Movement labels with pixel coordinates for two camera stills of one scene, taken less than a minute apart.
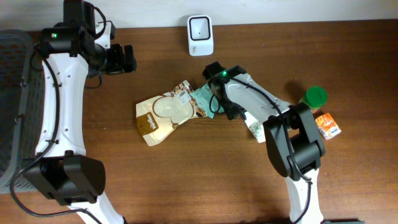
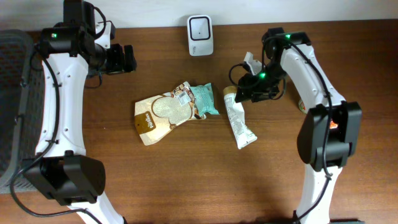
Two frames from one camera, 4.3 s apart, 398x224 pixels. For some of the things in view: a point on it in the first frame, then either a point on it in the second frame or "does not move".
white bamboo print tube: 256,126 to 244,135
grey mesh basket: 23,69 does not move
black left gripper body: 114,62 does not move
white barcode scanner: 200,35 does not move
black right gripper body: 231,106 to 265,83
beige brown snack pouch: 158,116 does not move
